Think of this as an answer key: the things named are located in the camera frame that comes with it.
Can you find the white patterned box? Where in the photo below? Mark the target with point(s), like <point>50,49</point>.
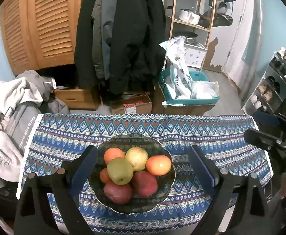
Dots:
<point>194,55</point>

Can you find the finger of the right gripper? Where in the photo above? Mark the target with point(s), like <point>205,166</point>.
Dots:
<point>275,120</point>
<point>268,142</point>

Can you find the wooden louvered cabinet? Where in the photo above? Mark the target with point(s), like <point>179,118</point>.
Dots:
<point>39,34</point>

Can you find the yellow-green pear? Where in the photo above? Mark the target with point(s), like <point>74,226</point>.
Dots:
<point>120,171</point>

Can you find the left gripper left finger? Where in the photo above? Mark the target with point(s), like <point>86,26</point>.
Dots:
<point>80,169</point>

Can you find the dark red apple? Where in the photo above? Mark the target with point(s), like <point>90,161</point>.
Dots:
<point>119,194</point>

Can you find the dark patterned plate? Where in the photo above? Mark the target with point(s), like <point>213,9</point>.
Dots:
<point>137,204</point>

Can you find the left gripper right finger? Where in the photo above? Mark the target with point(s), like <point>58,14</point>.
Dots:
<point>204,169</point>

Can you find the yellow pear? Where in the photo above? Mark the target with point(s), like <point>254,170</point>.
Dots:
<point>137,157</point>

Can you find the grey clothes pile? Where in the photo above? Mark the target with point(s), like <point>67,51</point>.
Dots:
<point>21,100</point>

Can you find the hanging dark jackets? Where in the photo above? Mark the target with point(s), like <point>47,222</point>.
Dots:
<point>118,43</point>

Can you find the grey shoe rack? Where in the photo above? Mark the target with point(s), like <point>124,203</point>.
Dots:
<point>270,92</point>

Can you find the brown cardboard box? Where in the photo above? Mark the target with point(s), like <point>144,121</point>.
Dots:
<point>84,99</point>

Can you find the small orange on plate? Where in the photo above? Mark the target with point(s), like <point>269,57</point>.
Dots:
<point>104,176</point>

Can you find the teal storage box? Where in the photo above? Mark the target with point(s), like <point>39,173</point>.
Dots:
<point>198,91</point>

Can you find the white printed plastic bag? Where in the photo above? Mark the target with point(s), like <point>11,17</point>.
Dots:
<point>179,73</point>

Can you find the cardboard box with red label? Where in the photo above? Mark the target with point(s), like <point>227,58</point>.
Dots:
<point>141,104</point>

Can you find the large orange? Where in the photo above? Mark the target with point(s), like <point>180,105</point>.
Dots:
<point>158,165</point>

